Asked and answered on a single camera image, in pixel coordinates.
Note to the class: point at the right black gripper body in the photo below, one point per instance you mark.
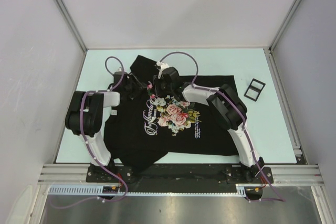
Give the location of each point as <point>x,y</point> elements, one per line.
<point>166,88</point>

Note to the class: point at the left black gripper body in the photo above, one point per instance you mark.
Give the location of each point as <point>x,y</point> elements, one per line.
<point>129,88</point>

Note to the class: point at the black floral print t-shirt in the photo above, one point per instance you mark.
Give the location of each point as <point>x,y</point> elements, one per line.
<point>143,130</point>

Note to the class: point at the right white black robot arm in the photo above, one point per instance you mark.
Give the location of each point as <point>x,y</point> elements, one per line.
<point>226,107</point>

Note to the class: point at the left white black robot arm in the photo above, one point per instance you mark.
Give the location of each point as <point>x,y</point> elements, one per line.
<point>85,115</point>

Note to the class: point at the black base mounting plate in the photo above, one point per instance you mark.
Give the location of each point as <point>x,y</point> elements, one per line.
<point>231,173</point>

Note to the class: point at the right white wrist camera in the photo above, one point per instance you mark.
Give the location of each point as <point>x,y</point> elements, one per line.
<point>162,65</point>

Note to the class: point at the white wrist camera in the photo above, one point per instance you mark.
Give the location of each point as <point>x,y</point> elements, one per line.
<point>119,73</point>
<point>162,65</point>

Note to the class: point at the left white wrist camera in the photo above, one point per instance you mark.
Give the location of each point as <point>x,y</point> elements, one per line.
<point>119,73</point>

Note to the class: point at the small black frame stand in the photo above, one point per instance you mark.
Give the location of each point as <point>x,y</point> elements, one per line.
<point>254,89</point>

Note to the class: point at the left aluminium corner post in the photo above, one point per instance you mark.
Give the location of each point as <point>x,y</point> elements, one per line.
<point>71,24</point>

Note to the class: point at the aluminium corner post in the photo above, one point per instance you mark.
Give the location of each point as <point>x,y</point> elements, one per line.
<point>71,24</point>
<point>284,25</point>

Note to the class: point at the white slotted cable duct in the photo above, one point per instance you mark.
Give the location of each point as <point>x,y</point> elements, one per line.
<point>101,190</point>

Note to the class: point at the right aluminium side rail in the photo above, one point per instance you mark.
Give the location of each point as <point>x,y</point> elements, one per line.
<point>285,108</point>

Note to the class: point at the aluminium front rail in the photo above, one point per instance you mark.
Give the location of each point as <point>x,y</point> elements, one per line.
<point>284,175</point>

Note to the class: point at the right aluminium corner post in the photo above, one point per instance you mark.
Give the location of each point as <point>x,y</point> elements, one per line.
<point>284,25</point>

